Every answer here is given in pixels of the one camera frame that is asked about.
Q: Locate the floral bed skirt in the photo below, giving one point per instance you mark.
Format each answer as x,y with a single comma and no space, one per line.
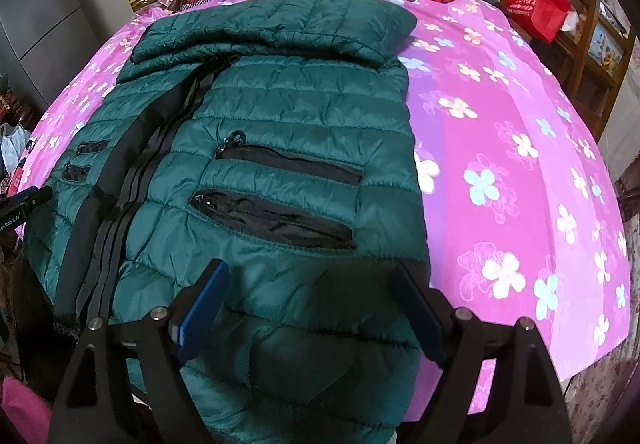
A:
600,399

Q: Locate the wooden shelf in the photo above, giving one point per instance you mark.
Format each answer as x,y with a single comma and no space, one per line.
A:
585,54

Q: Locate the green puffer jacket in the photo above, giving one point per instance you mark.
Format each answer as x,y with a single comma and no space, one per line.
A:
280,124

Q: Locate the framed picture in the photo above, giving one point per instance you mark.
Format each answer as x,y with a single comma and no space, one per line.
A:
606,46

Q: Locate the pink cloth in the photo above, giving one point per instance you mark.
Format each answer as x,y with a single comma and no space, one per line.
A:
22,414

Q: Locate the white plastic bag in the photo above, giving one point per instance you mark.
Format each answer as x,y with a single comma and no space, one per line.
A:
12,146

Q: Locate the pink floral bed sheet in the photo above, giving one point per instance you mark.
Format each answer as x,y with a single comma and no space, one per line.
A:
500,149

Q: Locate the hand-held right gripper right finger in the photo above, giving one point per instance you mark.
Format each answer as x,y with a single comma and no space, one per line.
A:
422,316

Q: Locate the red shopping bag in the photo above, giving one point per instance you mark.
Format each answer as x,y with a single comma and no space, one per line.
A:
537,6

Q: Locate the red packet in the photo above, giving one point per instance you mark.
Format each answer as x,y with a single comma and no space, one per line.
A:
17,178

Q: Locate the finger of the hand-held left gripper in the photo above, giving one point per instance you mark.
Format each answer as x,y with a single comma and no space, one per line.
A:
35,198

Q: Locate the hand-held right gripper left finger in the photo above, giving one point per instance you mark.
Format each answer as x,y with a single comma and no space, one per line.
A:
200,306

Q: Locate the grey refrigerator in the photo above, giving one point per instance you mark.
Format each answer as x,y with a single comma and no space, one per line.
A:
45,9

